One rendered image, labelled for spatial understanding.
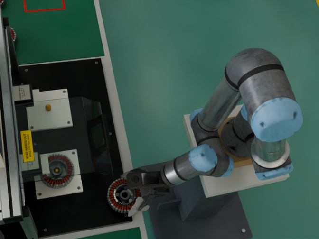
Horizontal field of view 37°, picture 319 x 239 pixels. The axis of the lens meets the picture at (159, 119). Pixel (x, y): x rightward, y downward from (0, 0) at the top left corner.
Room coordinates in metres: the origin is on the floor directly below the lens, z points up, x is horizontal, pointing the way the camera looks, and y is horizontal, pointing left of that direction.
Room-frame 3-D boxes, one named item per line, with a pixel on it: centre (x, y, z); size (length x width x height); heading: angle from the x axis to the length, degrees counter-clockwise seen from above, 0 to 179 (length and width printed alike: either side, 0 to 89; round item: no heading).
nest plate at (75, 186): (0.49, 0.27, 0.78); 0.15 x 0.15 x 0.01; 29
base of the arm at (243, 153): (0.81, -0.30, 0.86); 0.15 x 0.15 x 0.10
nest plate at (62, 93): (0.70, 0.38, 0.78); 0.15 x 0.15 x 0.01; 29
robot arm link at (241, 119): (0.81, -0.30, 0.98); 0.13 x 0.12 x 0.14; 30
